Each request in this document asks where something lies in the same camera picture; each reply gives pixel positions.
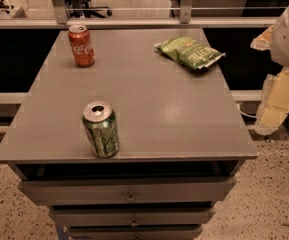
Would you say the grey metal railing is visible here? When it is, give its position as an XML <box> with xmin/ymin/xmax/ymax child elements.
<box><xmin>0</xmin><ymin>0</ymin><xmax>286</xmax><ymax>29</ymax></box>

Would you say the green soda can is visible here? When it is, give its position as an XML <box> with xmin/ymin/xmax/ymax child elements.
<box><xmin>82</xmin><ymin>101</ymin><xmax>119</xmax><ymax>158</ymax></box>

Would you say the white cable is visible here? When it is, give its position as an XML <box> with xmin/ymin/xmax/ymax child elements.
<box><xmin>237</xmin><ymin>103</ymin><xmax>258</xmax><ymax>120</ymax></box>

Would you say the red coke can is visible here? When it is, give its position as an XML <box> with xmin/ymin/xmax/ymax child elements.
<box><xmin>68</xmin><ymin>25</ymin><xmax>95</xmax><ymax>67</ymax></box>

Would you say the top grey drawer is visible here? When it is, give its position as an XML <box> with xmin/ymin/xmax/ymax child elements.
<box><xmin>18</xmin><ymin>176</ymin><xmax>236</xmax><ymax>206</ymax></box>

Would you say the middle grey drawer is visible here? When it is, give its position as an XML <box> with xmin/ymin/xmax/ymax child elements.
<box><xmin>49</xmin><ymin>207</ymin><xmax>215</xmax><ymax>227</ymax></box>

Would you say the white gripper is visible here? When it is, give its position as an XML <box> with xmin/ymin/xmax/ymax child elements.
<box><xmin>250</xmin><ymin>6</ymin><xmax>289</xmax><ymax>135</ymax></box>

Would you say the grey drawer cabinet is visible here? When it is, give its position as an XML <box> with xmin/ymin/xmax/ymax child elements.
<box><xmin>0</xmin><ymin>28</ymin><xmax>259</xmax><ymax>240</ymax></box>

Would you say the grey drawer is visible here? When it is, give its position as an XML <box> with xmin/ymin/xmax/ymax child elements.
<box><xmin>69</xmin><ymin>225</ymin><xmax>202</xmax><ymax>240</ymax></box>
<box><xmin>49</xmin><ymin>207</ymin><xmax>215</xmax><ymax>227</ymax></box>
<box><xmin>18</xmin><ymin>176</ymin><xmax>236</xmax><ymax>206</ymax></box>

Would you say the bottom grey drawer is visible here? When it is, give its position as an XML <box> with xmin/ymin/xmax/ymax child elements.
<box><xmin>69</xmin><ymin>225</ymin><xmax>202</xmax><ymax>240</ymax></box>

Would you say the green chip bag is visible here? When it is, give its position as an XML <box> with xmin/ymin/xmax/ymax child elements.
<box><xmin>154</xmin><ymin>36</ymin><xmax>224</xmax><ymax>70</ymax></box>

